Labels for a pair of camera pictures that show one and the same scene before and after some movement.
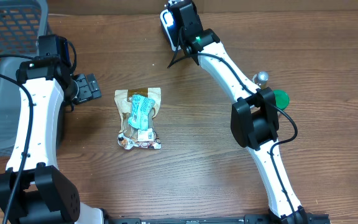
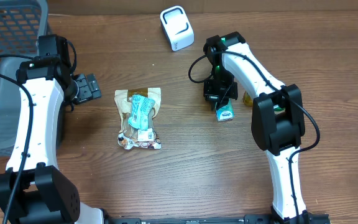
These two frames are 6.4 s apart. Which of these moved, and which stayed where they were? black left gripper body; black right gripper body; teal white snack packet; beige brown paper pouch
Moved: black right gripper body
Stayed: beige brown paper pouch; teal white snack packet; black left gripper body
